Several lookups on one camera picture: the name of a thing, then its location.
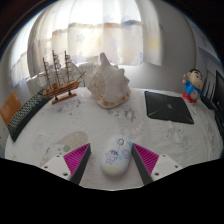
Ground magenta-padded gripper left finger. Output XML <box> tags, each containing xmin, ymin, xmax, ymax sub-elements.
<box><xmin>40</xmin><ymin>143</ymin><xmax>92</xmax><ymax>185</ymax></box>

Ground white printed tablecloth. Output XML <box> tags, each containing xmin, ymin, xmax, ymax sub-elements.
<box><xmin>4</xmin><ymin>87</ymin><xmax>224</xmax><ymax>191</ymax></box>

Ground white star-print curtain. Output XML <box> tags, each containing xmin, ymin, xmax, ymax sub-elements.
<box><xmin>9</xmin><ymin>0</ymin><xmax>164</xmax><ymax>88</ymax></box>

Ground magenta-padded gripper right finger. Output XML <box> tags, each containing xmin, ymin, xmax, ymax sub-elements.
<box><xmin>131</xmin><ymin>143</ymin><xmax>184</xmax><ymax>186</ymax></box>

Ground cartoon boy figurine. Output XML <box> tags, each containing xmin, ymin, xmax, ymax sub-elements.
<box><xmin>181</xmin><ymin>68</ymin><xmax>204</xmax><ymax>104</ymax></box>

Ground white cartoon-print computer mouse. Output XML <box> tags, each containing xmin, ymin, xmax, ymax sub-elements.
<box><xmin>100</xmin><ymin>134</ymin><xmax>133</xmax><ymax>177</ymax></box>

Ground black mouse pad green lines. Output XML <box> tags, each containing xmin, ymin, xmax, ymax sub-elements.
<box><xmin>144</xmin><ymin>90</ymin><xmax>195</xmax><ymax>125</ymax></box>

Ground large white conch shell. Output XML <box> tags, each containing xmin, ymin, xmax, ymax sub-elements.
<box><xmin>86</xmin><ymin>52</ymin><xmax>132</xmax><ymax>109</ymax></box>

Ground orange wooden chair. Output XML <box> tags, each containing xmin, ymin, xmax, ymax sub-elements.
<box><xmin>0</xmin><ymin>91</ymin><xmax>23</xmax><ymax>127</ymax></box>

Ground wooden model sailing ship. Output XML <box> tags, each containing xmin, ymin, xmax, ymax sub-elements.
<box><xmin>42</xmin><ymin>49</ymin><xmax>87</xmax><ymax>106</ymax></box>

